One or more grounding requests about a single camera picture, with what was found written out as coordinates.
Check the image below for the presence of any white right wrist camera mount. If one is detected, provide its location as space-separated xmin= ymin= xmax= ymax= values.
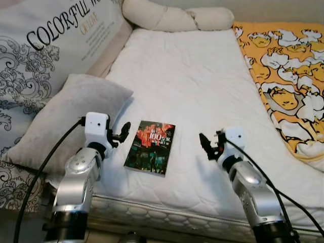
xmin=218 ymin=127 xmax=247 ymax=164

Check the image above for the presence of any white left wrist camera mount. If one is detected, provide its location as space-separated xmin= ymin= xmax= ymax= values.
xmin=83 ymin=112 xmax=111 ymax=148

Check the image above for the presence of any dark red-green cover book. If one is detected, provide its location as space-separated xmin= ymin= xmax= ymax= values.
xmin=123 ymin=120 xmax=177 ymax=177

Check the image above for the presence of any white quilted mattress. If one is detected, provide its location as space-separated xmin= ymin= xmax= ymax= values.
xmin=48 ymin=27 xmax=324 ymax=239

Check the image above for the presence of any grey velvet pillow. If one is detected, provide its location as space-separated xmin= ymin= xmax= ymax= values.
xmin=6 ymin=73 xmax=134 ymax=176

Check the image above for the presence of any grey robot leg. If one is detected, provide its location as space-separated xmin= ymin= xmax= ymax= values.
xmin=118 ymin=232 xmax=148 ymax=243

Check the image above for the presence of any long beige bolster pillow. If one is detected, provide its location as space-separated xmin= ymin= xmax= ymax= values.
xmin=121 ymin=0 xmax=235 ymax=33

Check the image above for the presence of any grey printed headboard cushion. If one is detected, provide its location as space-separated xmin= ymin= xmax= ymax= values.
xmin=0 ymin=0 xmax=134 ymax=214

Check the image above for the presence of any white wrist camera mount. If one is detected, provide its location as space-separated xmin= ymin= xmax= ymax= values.
xmin=218 ymin=127 xmax=247 ymax=164
xmin=83 ymin=112 xmax=111 ymax=148

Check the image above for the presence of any yellow cartoon egg blanket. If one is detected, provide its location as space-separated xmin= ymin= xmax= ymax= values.
xmin=232 ymin=21 xmax=324 ymax=163

